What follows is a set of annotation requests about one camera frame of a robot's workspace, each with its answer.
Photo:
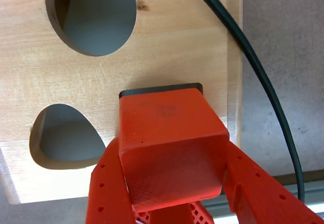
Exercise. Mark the red cube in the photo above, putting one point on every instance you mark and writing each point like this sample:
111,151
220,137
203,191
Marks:
172,145

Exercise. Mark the wooden shape sorter box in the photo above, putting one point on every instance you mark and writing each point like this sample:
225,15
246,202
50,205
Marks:
164,56

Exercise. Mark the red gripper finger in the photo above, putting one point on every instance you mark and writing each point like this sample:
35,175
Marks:
263,198
108,191

